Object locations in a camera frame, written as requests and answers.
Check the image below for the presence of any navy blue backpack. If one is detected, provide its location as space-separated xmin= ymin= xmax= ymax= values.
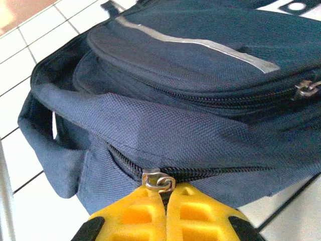
xmin=17 ymin=0 xmax=321 ymax=216

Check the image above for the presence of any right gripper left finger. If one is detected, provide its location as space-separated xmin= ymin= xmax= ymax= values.
xmin=71 ymin=186 xmax=168 ymax=241

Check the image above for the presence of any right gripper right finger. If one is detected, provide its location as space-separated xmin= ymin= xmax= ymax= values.
xmin=166 ymin=182 xmax=264 ymax=241

